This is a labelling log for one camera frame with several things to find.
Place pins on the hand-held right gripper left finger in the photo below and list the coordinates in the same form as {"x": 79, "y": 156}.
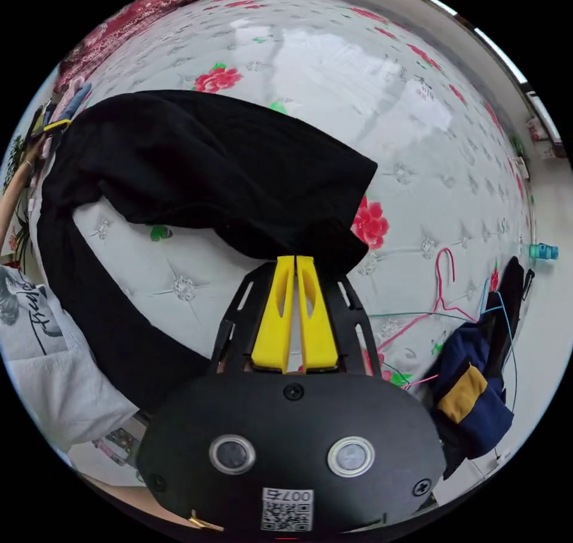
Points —
{"x": 272, "y": 323}

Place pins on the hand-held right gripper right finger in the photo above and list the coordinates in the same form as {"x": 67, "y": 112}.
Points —
{"x": 318, "y": 328}

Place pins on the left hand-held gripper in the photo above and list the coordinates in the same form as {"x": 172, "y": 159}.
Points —
{"x": 36, "y": 124}

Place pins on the black pants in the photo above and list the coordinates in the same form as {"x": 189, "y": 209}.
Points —
{"x": 201, "y": 162}

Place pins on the person's left forearm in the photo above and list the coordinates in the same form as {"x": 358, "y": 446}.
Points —
{"x": 15, "y": 193}

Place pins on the person's right hand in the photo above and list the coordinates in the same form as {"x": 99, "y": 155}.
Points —
{"x": 130, "y": 491}

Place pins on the pink and blue clothes pile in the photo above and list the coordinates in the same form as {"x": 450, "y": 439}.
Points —
{"x": 74, "y": 99}

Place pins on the red patterned quilt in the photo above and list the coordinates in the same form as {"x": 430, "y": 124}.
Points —
{"x": 125, "y": 25}

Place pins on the pile of clothes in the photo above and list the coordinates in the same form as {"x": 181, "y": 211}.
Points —
{"x": 468, "y": 364}

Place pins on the person's body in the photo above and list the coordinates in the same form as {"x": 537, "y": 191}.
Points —
{"x": 53, "y": 372}

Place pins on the teal plastic bottle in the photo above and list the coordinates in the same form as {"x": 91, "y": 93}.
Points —
{"x": 544, "y": 252}

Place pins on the bed with floral sheet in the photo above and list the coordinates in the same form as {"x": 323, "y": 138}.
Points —
{"x": 322, "y": 86}

